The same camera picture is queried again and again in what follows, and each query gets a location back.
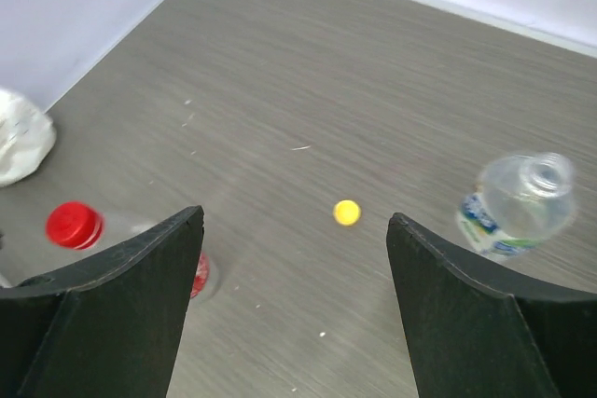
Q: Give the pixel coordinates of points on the yellow bottle cap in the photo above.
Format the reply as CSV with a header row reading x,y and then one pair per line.
x,y
346,212

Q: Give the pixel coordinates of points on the red cap clear bottle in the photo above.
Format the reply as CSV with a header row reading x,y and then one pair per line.
x,y
77,226

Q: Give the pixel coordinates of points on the white crumpled cloth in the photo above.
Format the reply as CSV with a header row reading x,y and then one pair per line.
x,y
27,137

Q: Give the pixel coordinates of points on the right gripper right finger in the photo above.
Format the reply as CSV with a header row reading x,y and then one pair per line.
x,y
475,328

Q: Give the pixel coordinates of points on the clear Pocari water bottle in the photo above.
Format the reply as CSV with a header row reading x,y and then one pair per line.
x,y
520,201

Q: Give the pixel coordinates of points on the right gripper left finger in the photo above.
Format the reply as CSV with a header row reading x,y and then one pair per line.
x,y
108,325

